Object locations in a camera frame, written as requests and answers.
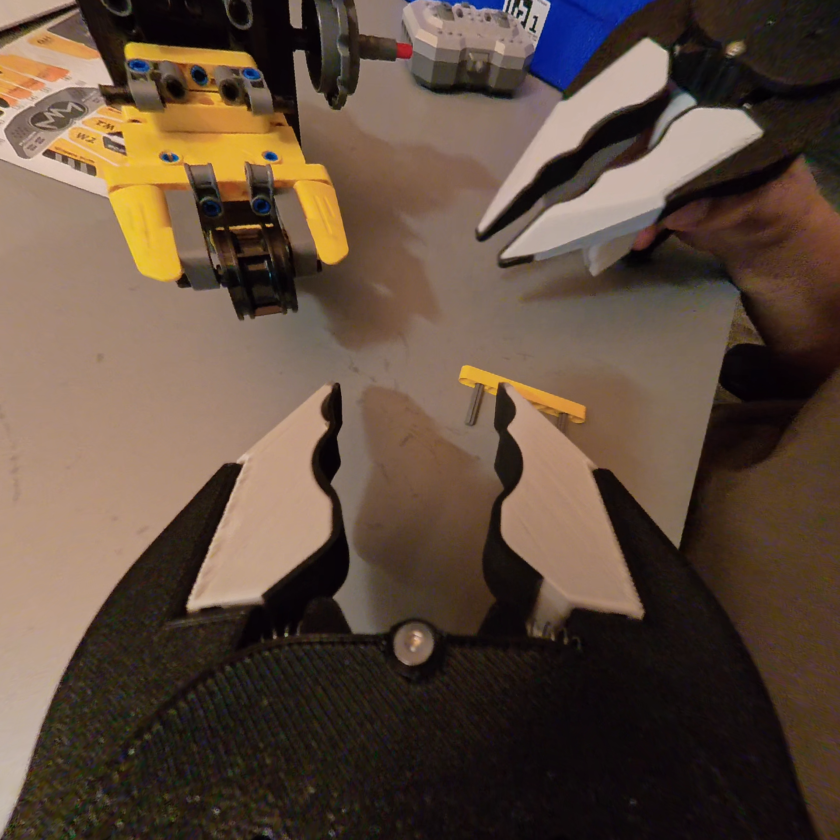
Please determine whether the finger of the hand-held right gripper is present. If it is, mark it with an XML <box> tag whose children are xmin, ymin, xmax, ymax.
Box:
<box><xmin>474</xmin><ymin>37</ymin><xmax>672</xmax><ymax>242</ymax></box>
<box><xmin>496</xmin><ymin>105</ymin><xmax>767</xmax><ymax>268</ymax></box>

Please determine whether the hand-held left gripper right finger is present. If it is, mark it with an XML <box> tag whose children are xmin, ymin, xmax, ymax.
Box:
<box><xmin>481</xmin><ymin>382</ymin><xmax>645</xmax><ymax>636</ymax></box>

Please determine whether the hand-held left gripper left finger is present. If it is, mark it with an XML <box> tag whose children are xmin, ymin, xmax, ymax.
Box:
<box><xmin>185</xmin><ymin>382</ymin><xmax>350</xmax><ymax>621</ymax></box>

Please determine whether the yellow thin toy beam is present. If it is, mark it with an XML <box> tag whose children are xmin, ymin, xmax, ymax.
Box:
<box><xmin>457</xmin><ymin>365</ymin><xmax>587</xmax><ymax>424</ymax></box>

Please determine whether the person's right forearm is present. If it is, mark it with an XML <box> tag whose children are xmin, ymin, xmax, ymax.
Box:
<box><xmin>738</xmin><ymin>174</ymin><xmax>840</xmax><ymax>368</ymax></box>

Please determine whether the person's right hand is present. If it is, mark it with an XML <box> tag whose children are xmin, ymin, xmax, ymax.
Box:
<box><xmin>632</xmin><ymin>159</ymin><xmax>823</xmax><ymax>294</ymax></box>

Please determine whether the blue plastic storage bin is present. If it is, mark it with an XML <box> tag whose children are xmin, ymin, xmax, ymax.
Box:
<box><xmin>502</xmin><ymin>0</ymin><xmax>664</xmax><ymax>93</ymax></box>

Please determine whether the grey toy battery box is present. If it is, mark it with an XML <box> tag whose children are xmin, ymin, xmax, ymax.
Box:
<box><xmin>402</xmin><ymin>0</ymin><xmax>536</xmax><ymax>99</ymax></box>

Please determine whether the yellow black toy brick model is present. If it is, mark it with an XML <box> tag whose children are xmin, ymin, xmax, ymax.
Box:
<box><xmin>75</xmin><ymin>0</ymin><xmax>416</xmax><ymax>322</ymax></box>

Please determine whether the lego sticker sheet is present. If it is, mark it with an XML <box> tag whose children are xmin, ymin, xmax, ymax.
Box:
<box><xmin>0</xmin><ymin>8</ymin><xmax>132</xmax><ymax>198</ymax></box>

